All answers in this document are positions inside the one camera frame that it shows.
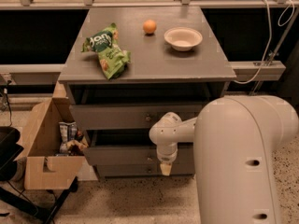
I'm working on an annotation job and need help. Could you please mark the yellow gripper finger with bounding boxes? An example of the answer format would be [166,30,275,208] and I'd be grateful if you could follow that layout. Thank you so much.
[160,162,172,176]

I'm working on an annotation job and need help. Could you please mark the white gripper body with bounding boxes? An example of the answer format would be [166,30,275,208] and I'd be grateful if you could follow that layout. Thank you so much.
[156,143,178,163]

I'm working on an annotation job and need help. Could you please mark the grey drawer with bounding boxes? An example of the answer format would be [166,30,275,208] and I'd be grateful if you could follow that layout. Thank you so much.
[69,102,207,130]
[95,163,195,177]
[82,130,200,167]

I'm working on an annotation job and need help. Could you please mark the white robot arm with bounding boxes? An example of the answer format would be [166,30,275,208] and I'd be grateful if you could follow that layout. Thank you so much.
[149,95,298,224]

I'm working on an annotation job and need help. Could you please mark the grey bottom drawer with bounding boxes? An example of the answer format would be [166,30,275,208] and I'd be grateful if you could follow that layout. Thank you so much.
[95,163,195,177]

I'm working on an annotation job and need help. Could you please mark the grey top drawer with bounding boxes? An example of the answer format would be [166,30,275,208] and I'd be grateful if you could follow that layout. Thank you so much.
[69,102,207,130]

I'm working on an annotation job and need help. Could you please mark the grey drawer cabinet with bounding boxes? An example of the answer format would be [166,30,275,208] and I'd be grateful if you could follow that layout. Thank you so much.
[59,7,235,177]

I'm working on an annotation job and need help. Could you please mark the snack bags in box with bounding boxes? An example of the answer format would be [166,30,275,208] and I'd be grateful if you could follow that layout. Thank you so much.
[59,122,89,156]

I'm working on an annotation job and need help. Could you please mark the green chip bag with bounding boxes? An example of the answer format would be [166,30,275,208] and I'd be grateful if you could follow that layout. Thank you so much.
[81,23,131,79]

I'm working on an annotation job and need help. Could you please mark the white bowl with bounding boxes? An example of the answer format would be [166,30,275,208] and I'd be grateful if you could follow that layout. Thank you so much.
[164,27,203,51]

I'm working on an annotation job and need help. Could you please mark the cardboard box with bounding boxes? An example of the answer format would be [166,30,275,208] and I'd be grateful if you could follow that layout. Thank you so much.
[16,97,89,191]

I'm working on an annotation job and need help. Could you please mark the orange fruit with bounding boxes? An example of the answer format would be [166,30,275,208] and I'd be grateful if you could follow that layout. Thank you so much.
[143,20,157,35]

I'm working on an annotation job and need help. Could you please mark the black stand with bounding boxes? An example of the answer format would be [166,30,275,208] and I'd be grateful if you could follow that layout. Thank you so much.
[0,126,78,224]

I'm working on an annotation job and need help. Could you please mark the white cable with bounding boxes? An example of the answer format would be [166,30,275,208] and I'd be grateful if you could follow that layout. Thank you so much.
[233,0,295,85]

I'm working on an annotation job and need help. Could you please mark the metal railing frame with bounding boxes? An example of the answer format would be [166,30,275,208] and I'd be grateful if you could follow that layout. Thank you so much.
[0,0,285,85]

